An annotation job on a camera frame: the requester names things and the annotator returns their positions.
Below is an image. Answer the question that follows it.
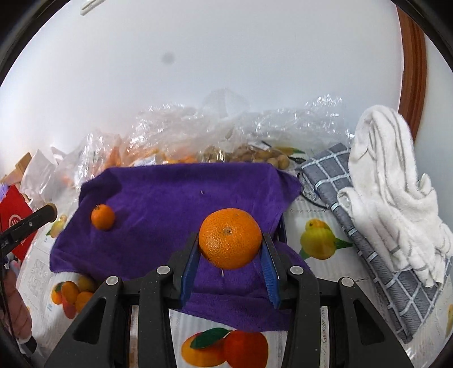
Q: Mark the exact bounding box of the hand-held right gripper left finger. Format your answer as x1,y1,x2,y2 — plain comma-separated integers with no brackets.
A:
44,232,200,368

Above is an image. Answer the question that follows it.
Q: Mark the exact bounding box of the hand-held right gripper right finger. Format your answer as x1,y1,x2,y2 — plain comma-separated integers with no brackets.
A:
261,232,414,368

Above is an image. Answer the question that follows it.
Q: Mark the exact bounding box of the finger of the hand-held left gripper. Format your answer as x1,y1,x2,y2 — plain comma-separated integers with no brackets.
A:
0,203,58,253

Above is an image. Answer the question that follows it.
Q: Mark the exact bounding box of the large orange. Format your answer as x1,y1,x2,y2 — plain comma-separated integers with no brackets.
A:
199,208,262,270

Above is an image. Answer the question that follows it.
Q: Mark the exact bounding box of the person's left hand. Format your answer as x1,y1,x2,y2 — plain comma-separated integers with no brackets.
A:
3,272,33,339

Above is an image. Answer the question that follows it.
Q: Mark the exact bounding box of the red paper bag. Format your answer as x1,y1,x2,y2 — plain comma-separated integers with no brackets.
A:
0,185,38,260

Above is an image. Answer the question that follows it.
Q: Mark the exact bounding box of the fruit printed tablecloth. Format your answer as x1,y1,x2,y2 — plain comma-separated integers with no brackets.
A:
10,149,453,368

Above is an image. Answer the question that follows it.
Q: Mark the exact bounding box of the white plastic bag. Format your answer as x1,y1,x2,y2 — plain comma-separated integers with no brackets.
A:
19,147,69,203

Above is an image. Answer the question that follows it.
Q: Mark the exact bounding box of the wooden chair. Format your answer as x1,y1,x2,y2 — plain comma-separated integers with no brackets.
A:
0,153,32,188

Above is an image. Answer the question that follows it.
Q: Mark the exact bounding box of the small orange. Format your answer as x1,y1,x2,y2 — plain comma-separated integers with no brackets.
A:
91,204,116,231
76,291,95,313

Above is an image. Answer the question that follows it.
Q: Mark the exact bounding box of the purple towel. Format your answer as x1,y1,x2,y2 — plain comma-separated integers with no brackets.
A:
50,163,314,331

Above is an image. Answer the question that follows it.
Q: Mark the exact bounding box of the clear plastic bag of oranges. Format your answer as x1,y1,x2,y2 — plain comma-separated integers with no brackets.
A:
76,102,200,188

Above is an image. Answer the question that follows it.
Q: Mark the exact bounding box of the grey checked towel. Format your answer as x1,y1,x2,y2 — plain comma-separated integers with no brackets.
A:
299,142,452,344

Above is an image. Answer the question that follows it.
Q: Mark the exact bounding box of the clear plastic bag of longans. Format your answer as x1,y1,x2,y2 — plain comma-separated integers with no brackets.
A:
196,88,354,172

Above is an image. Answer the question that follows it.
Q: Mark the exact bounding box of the white striped towel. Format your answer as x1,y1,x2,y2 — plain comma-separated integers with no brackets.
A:
336,104,453,287

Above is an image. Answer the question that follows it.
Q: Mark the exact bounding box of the white wall fixture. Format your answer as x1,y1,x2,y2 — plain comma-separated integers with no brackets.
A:
80,0,104,16

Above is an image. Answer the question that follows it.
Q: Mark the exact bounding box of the wooden door frame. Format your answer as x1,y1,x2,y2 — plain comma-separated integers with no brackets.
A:
396,7,428,142

